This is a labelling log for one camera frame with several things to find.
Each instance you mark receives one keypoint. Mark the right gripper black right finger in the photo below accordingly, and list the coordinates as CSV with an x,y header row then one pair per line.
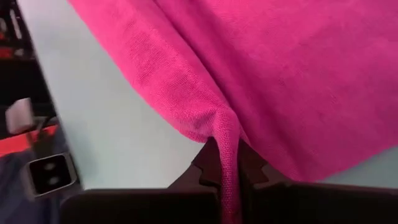
x,y
311,205

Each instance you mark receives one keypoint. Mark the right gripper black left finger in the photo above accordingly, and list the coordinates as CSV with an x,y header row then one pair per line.
x,y
140,208

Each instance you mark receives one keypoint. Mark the magenta towel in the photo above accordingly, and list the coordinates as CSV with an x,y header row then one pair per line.
x,y
280,77

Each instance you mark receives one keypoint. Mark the green table mat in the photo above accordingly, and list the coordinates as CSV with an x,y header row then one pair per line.
x,y
102,124

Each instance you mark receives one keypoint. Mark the red orange strip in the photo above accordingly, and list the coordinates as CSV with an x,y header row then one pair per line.
x,y
18,144

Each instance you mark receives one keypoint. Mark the white block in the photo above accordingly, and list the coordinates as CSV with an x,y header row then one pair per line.
x,y
18,115

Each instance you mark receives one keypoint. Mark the small grey camera box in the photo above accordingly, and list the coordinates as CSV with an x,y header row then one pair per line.
x,y
49,174

